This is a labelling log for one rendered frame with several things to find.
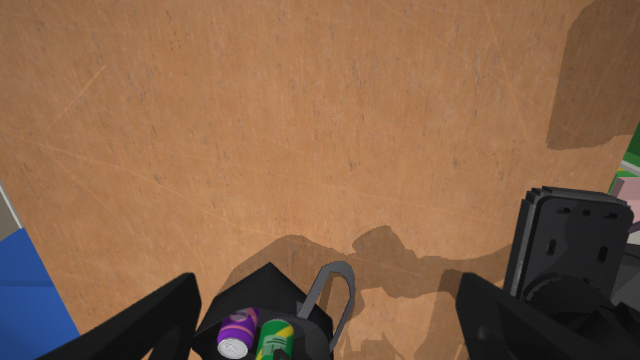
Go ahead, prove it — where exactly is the purple drink can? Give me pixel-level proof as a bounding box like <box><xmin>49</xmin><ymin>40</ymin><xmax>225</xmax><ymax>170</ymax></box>
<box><xmin>217</xmin><ymin>308</ymin><xmax>260</xmax><ymax>359</ymax></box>

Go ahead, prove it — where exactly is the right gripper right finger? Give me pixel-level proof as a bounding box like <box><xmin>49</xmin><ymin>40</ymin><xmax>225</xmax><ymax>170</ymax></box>
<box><xmin>455</xmin><ymin>272</ymin><xmax>629</xmax><ymax>360</ymax></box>

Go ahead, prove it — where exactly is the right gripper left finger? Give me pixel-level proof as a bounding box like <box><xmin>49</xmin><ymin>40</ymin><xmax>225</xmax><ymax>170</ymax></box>
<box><xmin>34</xmin><ymin>272</ymin><xmax>202</xmax><ymax>360</ymax></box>

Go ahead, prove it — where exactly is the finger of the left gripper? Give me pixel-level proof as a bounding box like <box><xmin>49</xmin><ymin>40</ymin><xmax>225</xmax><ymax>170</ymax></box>
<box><xmin>273</xmin><ymin>349</ymin><xmax>291</xmax><ymax>360</ymax></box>

